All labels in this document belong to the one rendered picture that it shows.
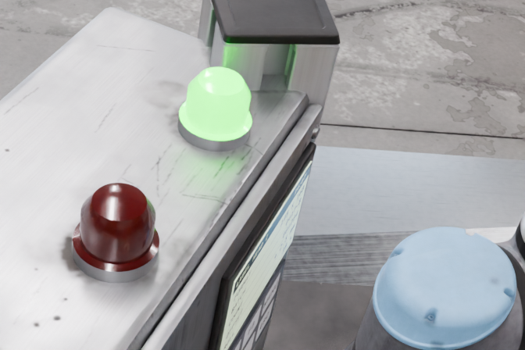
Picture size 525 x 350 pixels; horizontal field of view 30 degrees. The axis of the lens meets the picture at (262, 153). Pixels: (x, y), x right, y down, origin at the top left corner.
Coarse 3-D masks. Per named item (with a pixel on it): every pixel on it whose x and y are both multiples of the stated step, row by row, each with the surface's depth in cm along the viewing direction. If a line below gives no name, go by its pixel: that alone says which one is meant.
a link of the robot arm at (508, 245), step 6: (522, 222) 92; (516, 228) 94; (522, 228) 92; (516, 234) 93; (522, 234) 92; (510, 240) 95; (516, 240) 93; (522, 240) 91; (504, 246) 93; (510, 246) 93; (516, 246) 92; (522, 246) 91; (510, 252) 92; (516, 252) 92; (522, 252) 91; (516, 258) 91; (522, 258) 91; (522, 264) 91
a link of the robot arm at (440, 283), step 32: (416, 256) 89; (448, 256) 89; (480, 256) 89; (512, 256) 92; (384, 288) 88; (416, 288) 86; (448, 288) 86; (480, 288) 86; (512, 288) 87; (384, 320) 88; (416, 320) 85; (448, 320) 84; (480, 320) 84; (512, 320) 88
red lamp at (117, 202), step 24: (96, 192) 29; (120, 192) 29; (96, 216) 28; (120, 216) 28; (144, 216) 28; (96, 240) 28; (120, 240) 28; (144, 240) 29; (96, 264) 29; (120, 264) 29; (144, 264) 29
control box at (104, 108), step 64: (64, 64) 36; (128, 64) 37; (192, 64) 38; (0, 128) 33; (64, 128) 34; (128, 128) 34; (256, 128) 35; (0, 192) 31; (64, 192) 31; (192, 192) 32; (256, 192) 34; (0, 256) 29; (64, 256) 29; (192, 256) 30; (0, 320) 27; (64, 320) 28; (128, 320) 28; (192, 320) 30
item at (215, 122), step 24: (216, 72) 34; (192, 96) 33; (216, 96) 33; (240, 96) 33; (192, 120) 34; (216, 120) 33; (240, 120) 34; (192, 144) 34; (216, 144) 34; (240, 144) 34
